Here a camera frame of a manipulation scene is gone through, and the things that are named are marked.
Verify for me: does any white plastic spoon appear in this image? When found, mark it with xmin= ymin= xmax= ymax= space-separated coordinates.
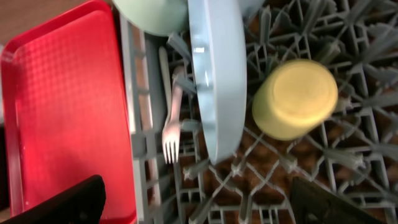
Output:
xmin=159 ymin=47 xmax=172 ymax=124

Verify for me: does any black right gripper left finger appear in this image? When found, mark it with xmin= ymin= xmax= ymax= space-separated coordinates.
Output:
xmin=2 ymin=175 xmax=106 ymax=224

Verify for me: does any white plastic fork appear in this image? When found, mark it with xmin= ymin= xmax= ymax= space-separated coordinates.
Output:
xmin=162 ymin=81 xmax=183 ymax=164

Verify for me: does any grey dishwasher rack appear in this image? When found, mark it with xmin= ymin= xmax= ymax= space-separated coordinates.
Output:
xmin=120 ymin=0 xmax=397 ymax=223

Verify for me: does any light blue plate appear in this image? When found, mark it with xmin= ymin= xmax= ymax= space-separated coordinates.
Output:
xmin=188 ymin=0 xmax=247 ymax=165

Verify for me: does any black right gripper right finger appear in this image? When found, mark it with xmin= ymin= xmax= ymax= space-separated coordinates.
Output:
xmin=290 ymin=177 xmax=383 ymax=224

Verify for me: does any red serving tray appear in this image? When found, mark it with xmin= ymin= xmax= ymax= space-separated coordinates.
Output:
xmin=1 ymin=1 xmax=137 ymax=223

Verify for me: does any yellow cup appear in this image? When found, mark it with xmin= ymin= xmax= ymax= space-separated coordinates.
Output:
xmin=252 ymin=59 xmax=338 ymax=141

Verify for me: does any mint green bowl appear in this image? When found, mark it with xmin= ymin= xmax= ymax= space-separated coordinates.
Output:
xmin=113 ymin=0 xmax=188 ymax=36

